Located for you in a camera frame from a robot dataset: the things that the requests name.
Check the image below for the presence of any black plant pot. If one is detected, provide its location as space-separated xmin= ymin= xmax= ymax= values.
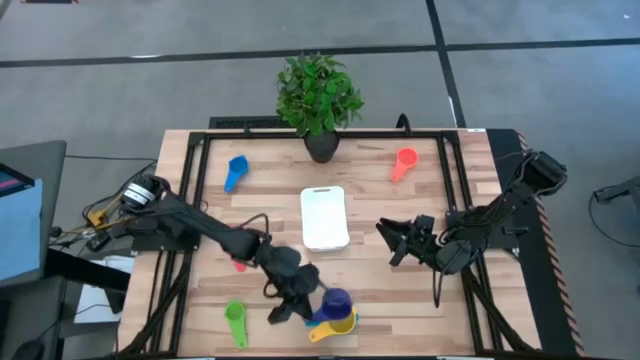
xmin=303 ymin=129 xmax=341 ymax=164

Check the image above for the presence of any yellow measuring cup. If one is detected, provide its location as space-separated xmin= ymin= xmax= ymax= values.
xmin=308 ymin=307 xmax=359 ymax=344

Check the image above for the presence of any orange measuring cup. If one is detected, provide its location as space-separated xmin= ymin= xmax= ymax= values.
xmin=390 ymin=147 xmax=420 ymax=183

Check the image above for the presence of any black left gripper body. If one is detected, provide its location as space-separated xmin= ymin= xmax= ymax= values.
xmin=272 ymin=263 xmax=321 ymax=307

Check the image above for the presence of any yellow cable connector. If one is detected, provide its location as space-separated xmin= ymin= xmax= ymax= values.
xmin=86 ymin=206 xmax=110 ymax=227

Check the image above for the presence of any black computer mouse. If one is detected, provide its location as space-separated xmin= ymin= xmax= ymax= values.
xmin=10 ymin=338 xmax=47 ymax=360

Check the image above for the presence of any teal measuring cup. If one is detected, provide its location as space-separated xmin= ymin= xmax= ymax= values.
xmin=304 ymin=309 xmax=360 ymax=331

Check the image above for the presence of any light blue box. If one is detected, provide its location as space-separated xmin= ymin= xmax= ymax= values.
xmin=0 ymin=177 xmax=44 ymax=282

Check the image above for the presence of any white paper sheet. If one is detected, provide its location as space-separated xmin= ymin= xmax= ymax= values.
xmin=73 ymin=254 xmax=136 ymax=325

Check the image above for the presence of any white plastic basket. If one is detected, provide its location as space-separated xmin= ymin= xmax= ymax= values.
xmin=299 ymin=185 xmax=351 ymax=253

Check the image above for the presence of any small blue measuring cup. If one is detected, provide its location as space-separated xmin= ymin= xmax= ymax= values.
xmin=223 ymin=154 xmax=250 ymax=194

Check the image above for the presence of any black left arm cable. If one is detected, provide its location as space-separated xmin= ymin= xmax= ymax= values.
xmin=234 ymin=212 xmax=271 ymax=236

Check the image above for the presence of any purple measuring cup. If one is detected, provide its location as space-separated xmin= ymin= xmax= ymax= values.
xmin=309 ymin=287 xmax=354 ymax=324

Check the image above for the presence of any green measuring cup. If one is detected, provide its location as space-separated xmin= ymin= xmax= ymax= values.
xmin=224 ymin=299 xmax=250 ymax=350

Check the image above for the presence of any black aluminium table frame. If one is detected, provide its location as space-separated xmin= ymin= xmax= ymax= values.
xmin=117 ymin=127 xmax=542 ymax=357

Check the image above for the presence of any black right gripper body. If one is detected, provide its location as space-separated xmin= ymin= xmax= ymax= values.
xmin=399 ymin=215 xmax=444 ymax=267

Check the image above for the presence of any green leafy plant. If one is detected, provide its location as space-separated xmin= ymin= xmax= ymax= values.
xmin=275 ymin=52 xmax=365 ymax=138

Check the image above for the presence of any black mat with striped edge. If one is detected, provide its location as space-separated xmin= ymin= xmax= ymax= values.
xmin=486 ymin=128 xmax=585 ymax=357

